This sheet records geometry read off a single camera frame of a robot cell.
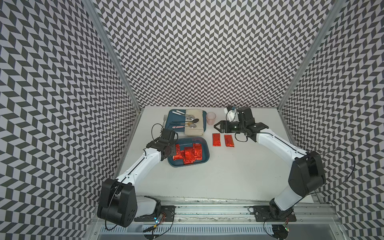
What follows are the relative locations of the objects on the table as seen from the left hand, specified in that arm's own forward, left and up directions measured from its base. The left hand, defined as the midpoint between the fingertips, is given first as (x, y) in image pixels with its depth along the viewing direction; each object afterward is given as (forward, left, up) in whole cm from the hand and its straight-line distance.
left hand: (168, 151), depth 86 cm
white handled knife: (+40, -1, -11) cm, 42 cm away
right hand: (+9, -29, +10) cm, 32 cm away
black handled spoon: (+28, -14, -6) cm, 32 cm away
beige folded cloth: (+20, -18, -7) cm, 27 cm away
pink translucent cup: (+32, -26, -6) cm, 42 cm away
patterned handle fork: (+32, +8, -7) cm, 34 cm away
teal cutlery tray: (+31, 0, -8) cm, 32 cm away
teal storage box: (+3, -22, -4) cm, 22 cm away
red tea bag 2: (+12, -38, -8) cm, 41 cm away
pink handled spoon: (+25, -13, -8) cm, 30 cm away
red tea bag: (+13, -30, -7) cm, 33 cm away
